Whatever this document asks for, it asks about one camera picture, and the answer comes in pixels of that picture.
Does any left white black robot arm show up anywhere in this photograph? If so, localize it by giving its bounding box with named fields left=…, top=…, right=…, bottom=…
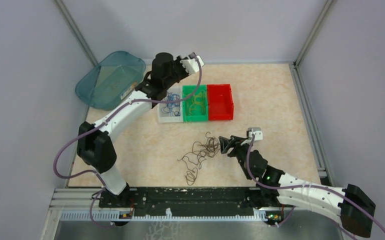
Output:
left=76, top=52, right=203, bottom=207

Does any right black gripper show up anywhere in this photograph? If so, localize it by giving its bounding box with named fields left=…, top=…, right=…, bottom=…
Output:
left=219, top=134, right=255, bottom=180

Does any brown wire piece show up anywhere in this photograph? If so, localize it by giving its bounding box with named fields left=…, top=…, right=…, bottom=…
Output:
left=184, top=168, right=200, bottom=186

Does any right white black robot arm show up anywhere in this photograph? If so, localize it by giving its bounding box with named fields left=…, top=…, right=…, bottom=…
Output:
left=218, top=135, right=376, bottom=238

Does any blue wire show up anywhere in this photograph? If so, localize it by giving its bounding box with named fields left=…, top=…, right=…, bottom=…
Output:
left=159, top=92, right=182, bottom=117

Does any white plastic bin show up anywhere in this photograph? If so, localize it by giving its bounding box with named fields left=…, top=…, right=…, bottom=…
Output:
left=157, top=86, right=184, bottom=123

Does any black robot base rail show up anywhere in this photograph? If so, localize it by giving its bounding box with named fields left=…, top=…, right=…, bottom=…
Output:
left=98, top=187, right=282, bottom=217

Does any white slotted cable duct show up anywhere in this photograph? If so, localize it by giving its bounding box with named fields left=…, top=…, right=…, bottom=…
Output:
left=59, top=210, right=284, bottom=223

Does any yellow wire bundle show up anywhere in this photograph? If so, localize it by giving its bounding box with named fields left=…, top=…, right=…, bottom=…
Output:
left=185, top=91, right=208, bottom=115

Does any red plastic bin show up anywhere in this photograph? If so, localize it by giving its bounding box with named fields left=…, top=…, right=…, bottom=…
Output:
left=206, top=84, right=234, bottom=121

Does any brown wire bundle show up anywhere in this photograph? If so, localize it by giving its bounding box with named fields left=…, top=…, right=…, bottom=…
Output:
left=177, top=131, right=222, bottom=170

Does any teal translucent plastic tub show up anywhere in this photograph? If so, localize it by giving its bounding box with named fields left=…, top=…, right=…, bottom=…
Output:
left=74, top=51, right=146, bottom=111

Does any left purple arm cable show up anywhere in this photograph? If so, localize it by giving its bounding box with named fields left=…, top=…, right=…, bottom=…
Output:
left=52, top=52, right=204, bottom=181

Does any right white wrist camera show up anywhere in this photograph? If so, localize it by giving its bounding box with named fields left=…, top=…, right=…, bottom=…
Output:
left=246, top=127, right=264, bottom=142

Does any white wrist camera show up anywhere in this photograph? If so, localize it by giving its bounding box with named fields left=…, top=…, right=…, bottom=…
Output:
left=180, top=52, right=205, bottom=75
left=246, top=127, right=264, bottom=142

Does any green plastic bin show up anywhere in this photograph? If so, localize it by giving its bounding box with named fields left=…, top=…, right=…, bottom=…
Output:
left=183, top=85, right=209, bottom=123

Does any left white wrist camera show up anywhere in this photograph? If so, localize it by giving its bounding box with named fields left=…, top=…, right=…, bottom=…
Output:
left=180, top=52, right=205, bottom=75

